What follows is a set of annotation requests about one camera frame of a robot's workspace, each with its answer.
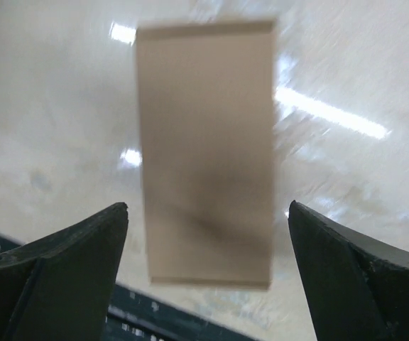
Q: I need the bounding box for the black base frame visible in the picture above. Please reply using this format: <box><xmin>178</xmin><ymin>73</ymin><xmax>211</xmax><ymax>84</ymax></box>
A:
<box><xmin>0</xmin><ymin>234</ymin><xmax>258</xmax><ymax>340</ymax></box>

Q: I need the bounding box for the brown cardboard box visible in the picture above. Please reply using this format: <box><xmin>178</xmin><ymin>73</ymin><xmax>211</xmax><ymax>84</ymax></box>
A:
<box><xmin>136</xmin><ymin>19</ymin><xmax>276</xmax><ymax>290</ymax></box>

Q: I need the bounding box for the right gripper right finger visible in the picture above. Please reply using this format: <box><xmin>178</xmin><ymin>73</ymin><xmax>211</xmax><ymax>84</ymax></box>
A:
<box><xmin>288</xmin><ymin>201</ymin><xmax>409</xmax><ymax>340</ymax></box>

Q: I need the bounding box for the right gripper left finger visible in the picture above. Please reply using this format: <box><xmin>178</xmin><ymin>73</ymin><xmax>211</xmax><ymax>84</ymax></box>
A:
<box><xmin>0</xmin><ymin>202</ymin><xmax>129</xmax><ymax>340</ymax></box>

